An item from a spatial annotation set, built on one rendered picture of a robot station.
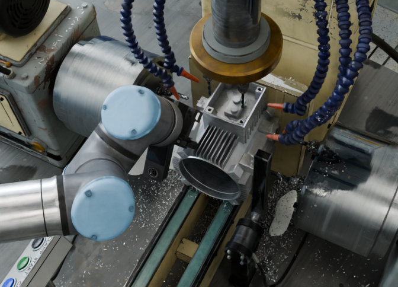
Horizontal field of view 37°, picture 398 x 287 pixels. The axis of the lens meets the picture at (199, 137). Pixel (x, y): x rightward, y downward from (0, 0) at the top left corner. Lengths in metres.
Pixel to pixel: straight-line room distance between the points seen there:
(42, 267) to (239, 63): 0.56
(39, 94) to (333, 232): 0.73
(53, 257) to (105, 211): 0.42
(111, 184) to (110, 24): 1.18
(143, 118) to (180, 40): 0.96
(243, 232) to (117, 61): 0.48
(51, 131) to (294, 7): 0.67
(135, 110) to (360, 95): 0.96
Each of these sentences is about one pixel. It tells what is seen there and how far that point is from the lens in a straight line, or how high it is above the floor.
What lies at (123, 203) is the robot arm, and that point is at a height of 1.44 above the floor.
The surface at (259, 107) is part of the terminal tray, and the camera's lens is 1.33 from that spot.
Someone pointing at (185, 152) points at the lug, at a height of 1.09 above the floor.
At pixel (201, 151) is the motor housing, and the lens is 1.27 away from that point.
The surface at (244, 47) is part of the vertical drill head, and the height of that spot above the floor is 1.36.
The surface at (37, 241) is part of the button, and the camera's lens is 1.28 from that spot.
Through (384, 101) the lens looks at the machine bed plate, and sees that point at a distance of 1.79.
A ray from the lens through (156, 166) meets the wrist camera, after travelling 1.18.
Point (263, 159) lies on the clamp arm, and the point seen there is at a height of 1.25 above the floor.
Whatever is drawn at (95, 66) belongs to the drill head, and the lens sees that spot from 1.38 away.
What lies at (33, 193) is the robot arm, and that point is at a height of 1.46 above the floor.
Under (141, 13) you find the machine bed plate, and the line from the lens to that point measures 1.99.
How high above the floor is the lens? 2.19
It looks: 56 degrees down
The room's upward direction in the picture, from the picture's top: 5 degrees counter-clockwise
